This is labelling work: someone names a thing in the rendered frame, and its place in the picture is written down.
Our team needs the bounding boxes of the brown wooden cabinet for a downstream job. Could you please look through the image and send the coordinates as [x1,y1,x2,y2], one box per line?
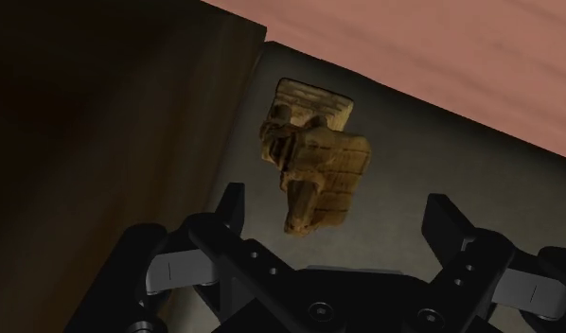
[0,0,269,333]

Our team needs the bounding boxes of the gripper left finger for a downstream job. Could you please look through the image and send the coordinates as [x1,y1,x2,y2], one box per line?
[63,182,308,333]

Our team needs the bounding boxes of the tan carved stone figure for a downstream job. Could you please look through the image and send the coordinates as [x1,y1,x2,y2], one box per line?
[258,78,372,237]

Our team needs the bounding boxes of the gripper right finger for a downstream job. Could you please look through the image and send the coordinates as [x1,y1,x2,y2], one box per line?
[414,193,566,333]

